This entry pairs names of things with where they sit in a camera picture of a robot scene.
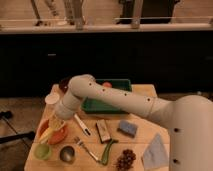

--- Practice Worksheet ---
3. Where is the yellow banana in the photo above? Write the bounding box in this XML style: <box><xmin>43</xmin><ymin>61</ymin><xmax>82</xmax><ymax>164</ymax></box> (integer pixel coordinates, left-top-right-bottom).
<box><xmin>39</xmin><ymin>127</ymin><xmax>56</xmax><ymax>143</ymax></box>

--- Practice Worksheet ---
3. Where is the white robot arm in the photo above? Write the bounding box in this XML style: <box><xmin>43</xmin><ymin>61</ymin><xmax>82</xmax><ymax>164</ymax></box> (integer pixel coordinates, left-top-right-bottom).
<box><xmin>55</xmin><ymin>74</ymin><xmax>213</xmax><ymax>171</ymax></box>

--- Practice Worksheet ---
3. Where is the light green plastic cup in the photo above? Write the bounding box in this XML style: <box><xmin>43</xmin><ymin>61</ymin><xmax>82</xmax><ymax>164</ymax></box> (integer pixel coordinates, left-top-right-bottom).
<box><xmin>34</xmin><ymin>144</ymin><xmax>51</xmax><ymax>160</ymax></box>

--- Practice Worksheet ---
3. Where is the small metal cup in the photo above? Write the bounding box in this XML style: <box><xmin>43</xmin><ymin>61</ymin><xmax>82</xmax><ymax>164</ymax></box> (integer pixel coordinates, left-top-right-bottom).
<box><xmin>59</xmin><ymin>146</ymin><xmax>75</xmax><ymax>163</ymax></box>

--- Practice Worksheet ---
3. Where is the orange plastic bowl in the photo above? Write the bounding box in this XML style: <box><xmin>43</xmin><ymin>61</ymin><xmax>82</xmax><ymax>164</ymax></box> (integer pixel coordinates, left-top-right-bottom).
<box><xmin>38</xmin><ymin>120</ymin><xmax>68</xmax><ymax>145</ymax></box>

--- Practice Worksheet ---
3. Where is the white round container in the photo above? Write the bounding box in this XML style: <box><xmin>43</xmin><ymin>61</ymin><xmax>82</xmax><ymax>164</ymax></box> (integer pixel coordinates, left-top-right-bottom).
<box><xmin>45</xmin><ymin>92</ymin><xmax>60</xmax><ymax>105</ymax></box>

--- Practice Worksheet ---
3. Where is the dark red bowl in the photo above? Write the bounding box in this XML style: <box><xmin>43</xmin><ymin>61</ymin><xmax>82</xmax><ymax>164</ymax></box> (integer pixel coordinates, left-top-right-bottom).
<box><xmin>59</xmin><ymin>77</ymin><xmax>70</xmax><ymax>93</ymax></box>

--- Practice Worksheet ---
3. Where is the green plastic tray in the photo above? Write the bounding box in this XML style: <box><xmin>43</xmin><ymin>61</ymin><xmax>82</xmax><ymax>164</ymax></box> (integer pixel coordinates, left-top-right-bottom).
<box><xmin>81</xmin><ymin>79</ymin><xmax>132</xmax><ymax>114</ymax></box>

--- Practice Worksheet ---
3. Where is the wooden block eraser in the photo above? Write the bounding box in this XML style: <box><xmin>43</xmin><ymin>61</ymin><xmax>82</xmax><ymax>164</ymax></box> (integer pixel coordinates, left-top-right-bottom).
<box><xmin>96</xmin><ymin>120</ymin><xmax>111</xmax><ymax>143</ymax></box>

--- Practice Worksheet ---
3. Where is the black tripod stand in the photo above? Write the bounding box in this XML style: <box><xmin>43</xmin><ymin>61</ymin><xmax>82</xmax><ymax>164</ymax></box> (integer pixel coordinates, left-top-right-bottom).
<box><xmin>0</xmin><ymin>111</ymin><xmax>35</xmax><ymax>144</ymax></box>

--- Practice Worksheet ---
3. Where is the orange fruit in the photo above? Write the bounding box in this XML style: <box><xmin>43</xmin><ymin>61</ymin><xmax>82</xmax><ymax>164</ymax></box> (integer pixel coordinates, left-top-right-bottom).
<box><xmin>102</xmin><ymin>82</ymin><xmax>112</xmax><ymax>88</ymax></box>

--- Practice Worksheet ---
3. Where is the blue sponge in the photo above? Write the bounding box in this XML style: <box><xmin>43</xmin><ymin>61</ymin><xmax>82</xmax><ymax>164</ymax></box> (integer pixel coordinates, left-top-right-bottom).
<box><xmin>118</xmin><ymin>120</ymin><xmax>138</xmax><ymax>137</ymax></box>

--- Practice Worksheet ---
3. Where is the bunch of dark grapes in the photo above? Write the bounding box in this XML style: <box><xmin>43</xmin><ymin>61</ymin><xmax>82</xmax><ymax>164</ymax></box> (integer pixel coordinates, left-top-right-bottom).
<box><xmin>116</xmin><ymin>149</ymin><xmax>136</xmax><ymax>171</ymax></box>

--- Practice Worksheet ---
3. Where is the grey folded cloth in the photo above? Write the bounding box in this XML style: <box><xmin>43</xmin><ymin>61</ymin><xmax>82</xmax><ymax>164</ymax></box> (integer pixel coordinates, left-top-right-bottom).
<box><xmin>142</xmin><ymin>134</ymin><xmax>169</xmax><ymax>171</ymax></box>

